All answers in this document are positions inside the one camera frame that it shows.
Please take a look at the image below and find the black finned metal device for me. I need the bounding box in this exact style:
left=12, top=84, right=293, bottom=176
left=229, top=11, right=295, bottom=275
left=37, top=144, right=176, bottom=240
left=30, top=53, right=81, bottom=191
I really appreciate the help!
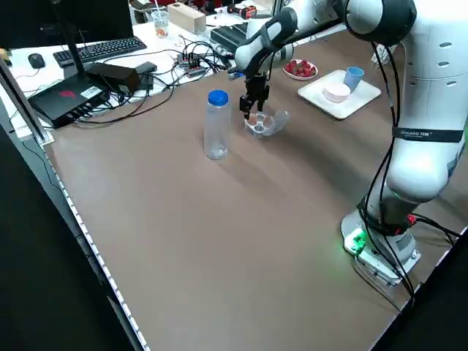
left=211, top=22, right=254, bottom=48

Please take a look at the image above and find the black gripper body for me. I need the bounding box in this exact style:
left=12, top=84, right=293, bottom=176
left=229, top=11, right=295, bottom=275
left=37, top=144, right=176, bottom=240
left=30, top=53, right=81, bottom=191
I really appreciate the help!
left=244, top=74, right=271, bottom=99

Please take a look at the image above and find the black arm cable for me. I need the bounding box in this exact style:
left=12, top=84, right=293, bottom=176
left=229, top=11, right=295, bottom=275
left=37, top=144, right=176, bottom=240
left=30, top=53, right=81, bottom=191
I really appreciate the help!
left=360, top=39, right=418, bottom=312

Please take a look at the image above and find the light wooden box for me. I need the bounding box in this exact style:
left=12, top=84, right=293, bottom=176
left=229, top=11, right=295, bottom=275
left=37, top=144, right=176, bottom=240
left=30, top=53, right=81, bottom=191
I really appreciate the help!
left=167, top=4, right=208, bottom=35

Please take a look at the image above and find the black keyboard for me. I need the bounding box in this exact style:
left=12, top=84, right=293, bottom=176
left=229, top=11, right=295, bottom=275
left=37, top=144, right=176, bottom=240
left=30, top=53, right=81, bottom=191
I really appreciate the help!
left=53, top=36, right=148, bottom=67

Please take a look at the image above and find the white plate of strawberries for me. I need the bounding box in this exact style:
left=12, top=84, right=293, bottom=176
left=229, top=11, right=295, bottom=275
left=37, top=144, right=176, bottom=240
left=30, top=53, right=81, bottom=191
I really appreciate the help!
left=282, top=58, right=318, bottom=80

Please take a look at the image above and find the clear bottle with blue cap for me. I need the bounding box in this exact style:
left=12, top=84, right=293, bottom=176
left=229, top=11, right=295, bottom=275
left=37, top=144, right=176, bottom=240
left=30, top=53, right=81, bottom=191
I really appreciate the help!
left=203, top=89, right=232, bottom=161

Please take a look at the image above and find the blue plastic cup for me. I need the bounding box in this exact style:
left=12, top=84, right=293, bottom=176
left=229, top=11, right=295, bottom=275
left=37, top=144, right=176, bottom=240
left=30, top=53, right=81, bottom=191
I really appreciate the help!
left=343, top=66, right=365, bottom=91

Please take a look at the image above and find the clear plastic egg box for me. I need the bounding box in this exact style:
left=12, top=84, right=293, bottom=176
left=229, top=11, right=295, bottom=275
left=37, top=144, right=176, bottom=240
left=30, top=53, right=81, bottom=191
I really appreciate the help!
left=244, top=109, right=291, bottom=140

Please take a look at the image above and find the clear plastic drink cup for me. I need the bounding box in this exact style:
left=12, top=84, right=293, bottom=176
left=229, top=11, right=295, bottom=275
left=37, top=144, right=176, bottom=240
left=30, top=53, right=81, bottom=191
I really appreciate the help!
left=150, top=9, right=170, bottom=39

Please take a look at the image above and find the black box with red logo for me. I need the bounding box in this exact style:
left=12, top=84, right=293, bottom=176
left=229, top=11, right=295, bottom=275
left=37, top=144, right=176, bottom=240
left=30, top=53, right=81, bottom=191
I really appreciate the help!
left=27, top=75, right=111, bottom=129

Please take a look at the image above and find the black power adapter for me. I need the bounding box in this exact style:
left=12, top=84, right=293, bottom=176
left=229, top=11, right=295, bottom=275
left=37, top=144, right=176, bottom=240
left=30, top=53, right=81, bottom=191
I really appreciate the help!
left=85, top=62, right=142, bottom=94

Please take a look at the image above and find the pink plastic bowl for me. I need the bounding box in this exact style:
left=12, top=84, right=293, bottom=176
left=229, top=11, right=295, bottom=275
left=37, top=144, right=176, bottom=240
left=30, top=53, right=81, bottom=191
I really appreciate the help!
left=322, top=82, right=351, bottom=103

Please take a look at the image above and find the red and black tool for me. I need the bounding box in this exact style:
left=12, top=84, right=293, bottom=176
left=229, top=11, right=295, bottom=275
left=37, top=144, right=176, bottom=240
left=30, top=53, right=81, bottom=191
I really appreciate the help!
left=227, top=4, right=257, bottom=18

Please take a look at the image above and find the black monitor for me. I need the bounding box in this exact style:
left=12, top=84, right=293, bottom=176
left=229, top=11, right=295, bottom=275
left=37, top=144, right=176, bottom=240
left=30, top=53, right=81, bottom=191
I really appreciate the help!
left=0, top=0, right=135, bottom=80

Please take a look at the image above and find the grey hub with red plugs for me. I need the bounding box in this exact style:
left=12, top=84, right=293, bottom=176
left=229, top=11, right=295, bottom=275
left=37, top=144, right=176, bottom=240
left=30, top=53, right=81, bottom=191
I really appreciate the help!
left=177, top=52, right=206, bottom=78

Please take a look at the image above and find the cream plastic tray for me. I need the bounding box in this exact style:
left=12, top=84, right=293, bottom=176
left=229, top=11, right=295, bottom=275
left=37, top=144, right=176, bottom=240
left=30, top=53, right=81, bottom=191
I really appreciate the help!
left=297, top=69, right=382, bottom=120

